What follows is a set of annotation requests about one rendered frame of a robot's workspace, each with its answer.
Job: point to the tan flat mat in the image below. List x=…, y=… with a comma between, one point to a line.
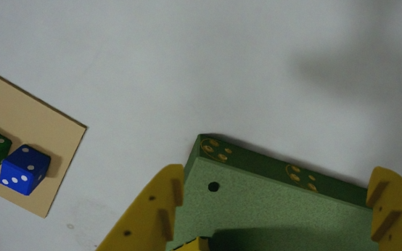
x=26, y=120

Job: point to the blue die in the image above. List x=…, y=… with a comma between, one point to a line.
x=24, y=170

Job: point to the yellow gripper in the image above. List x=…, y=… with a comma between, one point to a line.
x=148, y=223

